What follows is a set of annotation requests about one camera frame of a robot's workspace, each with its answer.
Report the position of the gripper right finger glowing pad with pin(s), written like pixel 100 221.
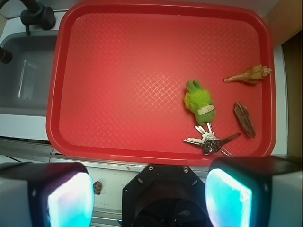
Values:
pixel 255 192

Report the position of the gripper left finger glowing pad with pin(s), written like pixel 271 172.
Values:
pixel 45 195

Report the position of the silver keys bunch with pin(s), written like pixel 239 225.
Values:
pixel 209 143

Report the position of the small brown pebble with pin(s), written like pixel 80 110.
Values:
pixel 97 187

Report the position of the brown bark piece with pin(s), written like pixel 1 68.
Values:
pixel 244 119

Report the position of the grey toy sink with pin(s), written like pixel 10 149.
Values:
pixel 25 81

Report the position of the tan spiral seashell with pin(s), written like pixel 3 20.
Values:
pixel 251 76

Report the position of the red plastic tray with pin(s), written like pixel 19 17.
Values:
pixel 119 79

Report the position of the wooden board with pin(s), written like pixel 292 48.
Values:
pixel 284 20

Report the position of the grey toy faucet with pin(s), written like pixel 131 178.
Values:
pixel 37 13

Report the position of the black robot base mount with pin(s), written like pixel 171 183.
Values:
pixel 165 196

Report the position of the green plush toy keychain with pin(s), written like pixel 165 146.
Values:
pixel 199 102

